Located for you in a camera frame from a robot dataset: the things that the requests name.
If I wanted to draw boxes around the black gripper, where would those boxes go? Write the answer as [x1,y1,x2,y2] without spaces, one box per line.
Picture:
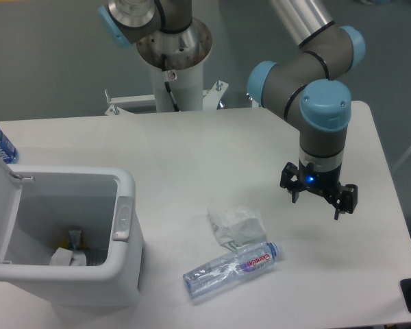
[279,161,358,220]

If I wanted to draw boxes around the white plastic wrapper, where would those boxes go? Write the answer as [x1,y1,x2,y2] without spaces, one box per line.
[207,206,266,251]

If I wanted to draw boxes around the clear crushed plastic bottle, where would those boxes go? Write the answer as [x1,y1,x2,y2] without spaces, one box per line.
[183,241,284,300]

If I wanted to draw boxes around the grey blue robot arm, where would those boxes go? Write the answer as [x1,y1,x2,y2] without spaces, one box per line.
[98,1,366,215]

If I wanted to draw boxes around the white trash can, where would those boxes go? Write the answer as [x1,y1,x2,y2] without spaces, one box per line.
[0,165,144,307]

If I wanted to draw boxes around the trash inside can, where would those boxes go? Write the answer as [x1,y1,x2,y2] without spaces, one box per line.
[49,229,108,267]

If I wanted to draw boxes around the white trash can lid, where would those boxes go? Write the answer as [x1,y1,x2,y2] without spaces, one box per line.
[0,159,33,263]

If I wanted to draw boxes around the blue labelled water bottle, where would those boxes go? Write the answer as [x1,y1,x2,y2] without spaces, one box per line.
[0,128,18,164]

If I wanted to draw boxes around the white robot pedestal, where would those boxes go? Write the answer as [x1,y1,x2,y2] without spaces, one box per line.
[105,62,229,116]

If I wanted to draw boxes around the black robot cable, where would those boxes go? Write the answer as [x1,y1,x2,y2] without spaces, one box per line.
[160,51,182,112]

